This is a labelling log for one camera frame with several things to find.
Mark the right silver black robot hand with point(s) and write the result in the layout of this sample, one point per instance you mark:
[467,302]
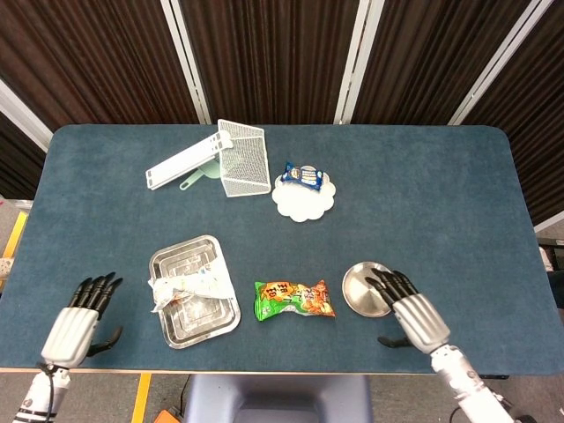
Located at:
[420,324]

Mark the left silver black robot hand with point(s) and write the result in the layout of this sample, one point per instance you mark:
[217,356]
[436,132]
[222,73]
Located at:
[70,337]

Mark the green orange snack bag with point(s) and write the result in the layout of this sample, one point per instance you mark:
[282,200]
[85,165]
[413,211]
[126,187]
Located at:
[291,302]

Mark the white snack bag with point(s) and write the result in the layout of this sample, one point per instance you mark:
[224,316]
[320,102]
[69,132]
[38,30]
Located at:
[194,284]

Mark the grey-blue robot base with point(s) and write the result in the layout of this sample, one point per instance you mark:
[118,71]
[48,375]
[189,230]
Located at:
[220,396]

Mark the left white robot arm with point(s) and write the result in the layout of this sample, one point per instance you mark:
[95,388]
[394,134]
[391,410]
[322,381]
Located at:
[37,396]

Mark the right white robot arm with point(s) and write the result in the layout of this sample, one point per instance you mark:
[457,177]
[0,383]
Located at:
[467,383]

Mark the round steel plate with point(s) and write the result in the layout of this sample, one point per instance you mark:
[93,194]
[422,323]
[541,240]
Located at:
[359,291]

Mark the yellow floor tape strip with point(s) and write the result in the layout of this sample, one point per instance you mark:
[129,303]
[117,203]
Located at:
[141,396]
[15,233]

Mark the white power strip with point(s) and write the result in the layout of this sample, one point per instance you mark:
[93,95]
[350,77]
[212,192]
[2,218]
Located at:
[5,268]

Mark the orange object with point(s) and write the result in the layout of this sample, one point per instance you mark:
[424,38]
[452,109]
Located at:
[169,417]

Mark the blue table mat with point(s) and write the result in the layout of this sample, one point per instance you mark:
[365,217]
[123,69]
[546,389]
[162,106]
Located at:
[396,198]

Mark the rectangular steel tray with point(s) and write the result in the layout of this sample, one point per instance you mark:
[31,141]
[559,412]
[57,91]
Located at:
[198,321]

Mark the black chair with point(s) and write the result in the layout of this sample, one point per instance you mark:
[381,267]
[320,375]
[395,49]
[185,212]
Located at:
[553,273]

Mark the white flower-shaped plate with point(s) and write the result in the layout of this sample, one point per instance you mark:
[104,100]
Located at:
[304,205]

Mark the brown slatted partition panel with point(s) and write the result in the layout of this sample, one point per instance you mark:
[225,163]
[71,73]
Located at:
[542,110]
[432,57]
[88,53]
[13,167]
[273,57]

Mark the blue snack packet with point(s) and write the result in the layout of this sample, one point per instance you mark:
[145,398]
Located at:
[304,176]

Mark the light green plastic scoop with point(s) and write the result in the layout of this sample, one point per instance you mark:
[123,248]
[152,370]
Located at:
[208,172]

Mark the white partition frame post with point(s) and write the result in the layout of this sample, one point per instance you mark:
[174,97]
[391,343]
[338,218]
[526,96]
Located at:
[185,61]
[498,61]
[354,61]
[551,224]
[22,116]

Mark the white plastic rail rack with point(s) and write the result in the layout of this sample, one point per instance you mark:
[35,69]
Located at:
[185,163]

